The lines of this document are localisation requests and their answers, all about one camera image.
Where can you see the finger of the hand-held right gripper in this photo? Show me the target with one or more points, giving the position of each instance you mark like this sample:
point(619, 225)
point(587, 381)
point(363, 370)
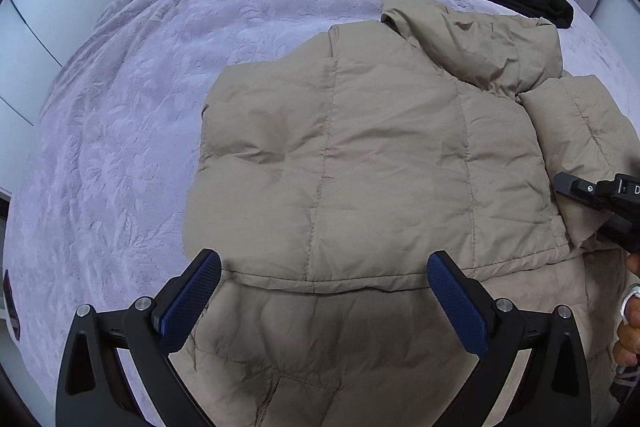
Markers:
point(580, 189)

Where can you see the lavender embossed blanket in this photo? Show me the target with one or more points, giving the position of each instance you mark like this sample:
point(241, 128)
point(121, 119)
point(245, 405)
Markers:
point(125, 107)

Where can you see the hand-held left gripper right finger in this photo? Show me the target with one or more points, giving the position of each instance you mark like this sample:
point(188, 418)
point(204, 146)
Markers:
point(457, 302)

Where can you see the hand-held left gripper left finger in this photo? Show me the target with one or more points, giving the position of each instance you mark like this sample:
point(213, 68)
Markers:
point(192, 294)

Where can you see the person's right hand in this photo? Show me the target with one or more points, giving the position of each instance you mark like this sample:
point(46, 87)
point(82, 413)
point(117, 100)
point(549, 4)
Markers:
point(629, 341)

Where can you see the beige puffer jacket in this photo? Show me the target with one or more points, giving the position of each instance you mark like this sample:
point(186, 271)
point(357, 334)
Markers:
point(380, 157)

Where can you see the white wardrobe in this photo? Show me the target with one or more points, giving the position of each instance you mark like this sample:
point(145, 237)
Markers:
point(45, 7)

